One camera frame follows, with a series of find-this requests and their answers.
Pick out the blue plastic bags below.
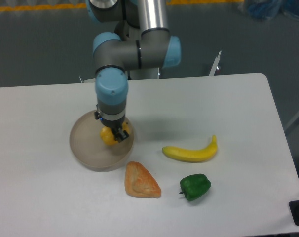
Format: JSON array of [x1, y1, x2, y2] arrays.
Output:
[[243, 0, 299, 20]]

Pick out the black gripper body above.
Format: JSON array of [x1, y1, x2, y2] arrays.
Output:
[[99, 116, 125, 129]]

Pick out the green bell pepper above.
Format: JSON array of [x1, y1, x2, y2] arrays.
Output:
[[179, 174, 211, 201]]

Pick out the beige round plate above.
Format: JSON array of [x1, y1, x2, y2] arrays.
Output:
[[69, 111, 134, 172]]

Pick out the golden triangular pastry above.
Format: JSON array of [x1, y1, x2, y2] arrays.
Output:
[[124, 161, 161, 198]]

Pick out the yellow banana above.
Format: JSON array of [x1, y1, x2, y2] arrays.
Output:
[[162, 135, 218, 162]]

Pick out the yellow bell pepper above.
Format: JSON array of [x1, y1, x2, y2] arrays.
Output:
[[100, 122, 130, 146]]

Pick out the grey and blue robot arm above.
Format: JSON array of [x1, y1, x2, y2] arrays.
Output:
[[86, 0, 181, 142]]

